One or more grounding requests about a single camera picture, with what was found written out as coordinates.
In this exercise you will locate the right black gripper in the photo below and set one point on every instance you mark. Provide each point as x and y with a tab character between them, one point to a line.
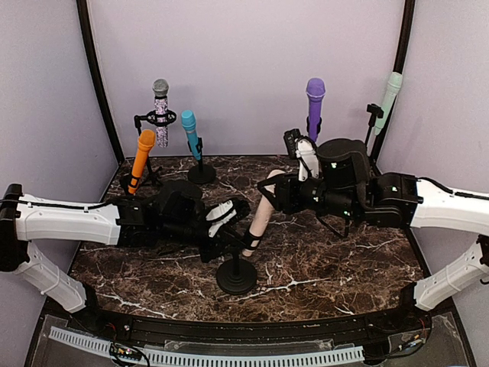
286	199

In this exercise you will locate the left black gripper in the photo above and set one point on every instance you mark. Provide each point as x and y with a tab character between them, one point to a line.
216	248

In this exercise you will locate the pale pink microphone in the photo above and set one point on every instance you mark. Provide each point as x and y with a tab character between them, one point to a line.
254	233

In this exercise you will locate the black round-base stand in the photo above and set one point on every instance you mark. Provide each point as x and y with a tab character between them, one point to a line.
129	184
376	112
201	173
236	276
313	128

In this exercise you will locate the purple microphone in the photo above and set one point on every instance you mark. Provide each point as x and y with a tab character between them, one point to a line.
315	91

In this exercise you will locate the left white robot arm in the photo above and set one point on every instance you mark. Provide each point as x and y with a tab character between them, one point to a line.
176	212

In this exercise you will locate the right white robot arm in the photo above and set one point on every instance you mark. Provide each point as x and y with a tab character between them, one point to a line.
335	179

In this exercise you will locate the black round-base stand, teal mic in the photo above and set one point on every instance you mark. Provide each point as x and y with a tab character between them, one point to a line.
201	173

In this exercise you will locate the teal blue microphone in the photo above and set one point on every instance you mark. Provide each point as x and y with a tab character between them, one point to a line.
188	122

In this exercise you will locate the black round-base stand, mint mic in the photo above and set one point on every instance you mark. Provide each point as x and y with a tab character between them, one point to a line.
376	112

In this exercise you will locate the black round-base stand, orange mic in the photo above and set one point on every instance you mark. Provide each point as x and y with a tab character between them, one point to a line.
129	184

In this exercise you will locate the orange microphone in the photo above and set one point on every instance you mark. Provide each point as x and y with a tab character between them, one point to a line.
146	141

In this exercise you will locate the silver glitter microphone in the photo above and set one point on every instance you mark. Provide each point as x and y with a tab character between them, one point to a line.
161	88

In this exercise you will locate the mint green microphone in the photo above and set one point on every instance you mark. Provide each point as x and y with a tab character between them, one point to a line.
394	84

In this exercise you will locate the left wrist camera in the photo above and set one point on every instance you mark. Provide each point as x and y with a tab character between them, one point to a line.
226	213

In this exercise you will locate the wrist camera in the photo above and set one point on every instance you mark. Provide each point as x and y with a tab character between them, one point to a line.
303	149
226	213

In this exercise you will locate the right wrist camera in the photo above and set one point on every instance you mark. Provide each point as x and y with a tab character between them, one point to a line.
303	149

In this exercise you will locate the white slotted cable duct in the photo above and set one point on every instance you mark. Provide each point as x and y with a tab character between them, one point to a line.
209	354

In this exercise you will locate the black front rail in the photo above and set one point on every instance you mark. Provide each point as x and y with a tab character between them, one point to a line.
368	329

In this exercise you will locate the right black corner post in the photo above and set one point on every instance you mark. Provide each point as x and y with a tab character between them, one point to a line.
398	66

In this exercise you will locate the black corner post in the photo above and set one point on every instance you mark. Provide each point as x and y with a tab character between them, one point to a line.
398	66
96	77

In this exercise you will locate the left black corner post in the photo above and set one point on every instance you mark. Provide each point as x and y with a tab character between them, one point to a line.
96	77

